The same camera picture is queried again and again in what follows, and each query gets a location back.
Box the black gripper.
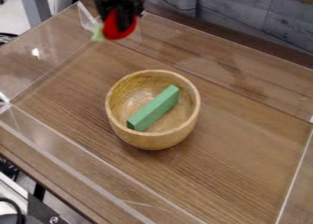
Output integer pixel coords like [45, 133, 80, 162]
[93, 0, 144, 32]

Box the red plush strawberry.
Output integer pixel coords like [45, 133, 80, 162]
[92, 8, 137, 42]

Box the wooden bowl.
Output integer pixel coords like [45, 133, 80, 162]
[105, 69, 200, 151]

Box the green rectangular block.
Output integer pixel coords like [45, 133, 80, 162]
[125, 85, 179, 132]

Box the clear acrylic corner bracket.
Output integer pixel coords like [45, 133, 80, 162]
[77, 1, 113, 42]

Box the grey post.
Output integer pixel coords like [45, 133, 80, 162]
[21, 0, 50, 27]

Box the black metal bracket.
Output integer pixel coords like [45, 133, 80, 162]
[24, 195, 69, 224]

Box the black cable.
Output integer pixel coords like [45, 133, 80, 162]
[0, 197, 25, 224]

